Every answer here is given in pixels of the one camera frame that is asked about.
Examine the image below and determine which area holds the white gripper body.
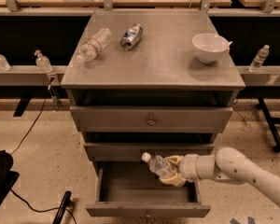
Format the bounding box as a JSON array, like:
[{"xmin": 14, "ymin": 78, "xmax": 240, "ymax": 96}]
[{"xmin": 179, "ymin": 154, "xmax": 199, "ymax": 182}]

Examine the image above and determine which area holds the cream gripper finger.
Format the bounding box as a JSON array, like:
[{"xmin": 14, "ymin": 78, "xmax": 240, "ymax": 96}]
[
  {"xmin": 160, "ymin": 173, "xmax": 186, "ymax": 187},
  {"xmin": 164, "ymin": 155, "xmax": 183, "ymax": 167}
]

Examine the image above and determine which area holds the blue label plastic bottle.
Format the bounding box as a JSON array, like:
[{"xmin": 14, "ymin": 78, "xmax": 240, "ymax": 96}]
[{"xmin": 142, "ymin": 152, "xmax": 175, "ymax": 178}]

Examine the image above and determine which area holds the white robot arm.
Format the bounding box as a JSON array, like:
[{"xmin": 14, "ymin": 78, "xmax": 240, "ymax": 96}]
[{"xmin": 160, "ymin": 147, "xmax": 280, "ymax": 207}]

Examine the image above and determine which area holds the bottom grey open drawer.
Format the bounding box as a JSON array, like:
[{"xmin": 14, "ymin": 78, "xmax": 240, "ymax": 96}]
[{"xmin": 86, "ymin": 161, "xmax": 210, "ymax": 217}]

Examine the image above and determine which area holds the middle grey drawer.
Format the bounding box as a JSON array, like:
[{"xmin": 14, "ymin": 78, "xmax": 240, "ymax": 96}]
[{"xmin": 84, "ymin": 143, "xmax": 214, "ymax": 161}]

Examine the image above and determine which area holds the grey drawer cabinet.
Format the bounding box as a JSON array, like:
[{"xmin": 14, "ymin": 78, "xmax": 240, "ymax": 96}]
[{"xmin": 60, "ymin": 9, "xmax": 246, "ymax": 218}]

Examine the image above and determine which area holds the top grey drawer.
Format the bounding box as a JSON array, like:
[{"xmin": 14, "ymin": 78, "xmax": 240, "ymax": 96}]
[{"xmin": 70, "ymin": 106, "xmax": 232, "ymax": 133}]

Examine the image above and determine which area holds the small clear water bottle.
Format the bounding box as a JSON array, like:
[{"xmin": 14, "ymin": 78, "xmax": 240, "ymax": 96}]
[{"xmin": 248, "ymin": 45, "xmax": 270, "ymax": 72}]

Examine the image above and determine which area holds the clear water bottle red label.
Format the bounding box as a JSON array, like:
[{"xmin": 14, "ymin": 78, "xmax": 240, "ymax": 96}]
[{"xmin": 76, "ymin": 28, "xmax": 112, "ymax": 63}]

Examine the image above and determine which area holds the black caster leg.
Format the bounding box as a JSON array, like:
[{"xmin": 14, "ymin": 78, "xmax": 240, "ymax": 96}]
[{"xmin": 258, "ymin": 97, "xmax": 280, "ymax": 153}]

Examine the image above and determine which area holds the black stand leg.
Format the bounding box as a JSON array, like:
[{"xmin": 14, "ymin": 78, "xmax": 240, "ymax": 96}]
[{"xmin": 52, "ymin": 190, "xmax": 72, "ymax": 224}]

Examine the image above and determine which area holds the white ceramic bowl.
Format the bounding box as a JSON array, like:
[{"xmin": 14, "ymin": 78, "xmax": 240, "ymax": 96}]
[{"xmin": 192, "ymin": 33, "xmax": 232, "ymax": 63}]

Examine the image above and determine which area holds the crushed silver soda can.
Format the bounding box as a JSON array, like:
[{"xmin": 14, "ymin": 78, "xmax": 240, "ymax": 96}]
[{"xmin": 120, "ymin": 23, "xmax": 143, "ymax": 51}]

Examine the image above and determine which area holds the black equipment on floor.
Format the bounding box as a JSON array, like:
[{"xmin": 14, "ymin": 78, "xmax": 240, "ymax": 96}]
[{"xmin": 0, "ymin": 150, "xmax": 20, "ymax": 205}]

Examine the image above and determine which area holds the black floor cable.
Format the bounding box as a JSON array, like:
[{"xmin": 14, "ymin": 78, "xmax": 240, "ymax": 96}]
[{"xmin": 8, "ymin": 75, "xmax": 78, "ymax": 224}]

